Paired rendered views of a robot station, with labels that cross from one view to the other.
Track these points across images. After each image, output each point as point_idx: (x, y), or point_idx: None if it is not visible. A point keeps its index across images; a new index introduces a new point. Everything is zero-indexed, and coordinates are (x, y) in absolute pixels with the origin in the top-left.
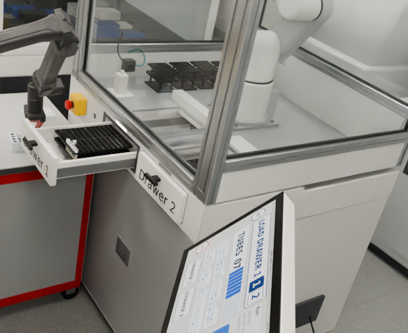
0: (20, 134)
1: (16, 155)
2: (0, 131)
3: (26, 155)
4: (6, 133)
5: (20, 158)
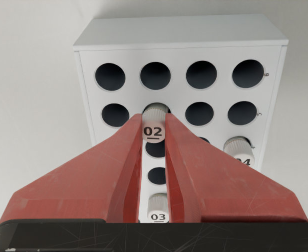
0: (165, 209)
1: (276, 180)
2: (6, 201)
3: (293, 139)
4: (23, 185)
5: None
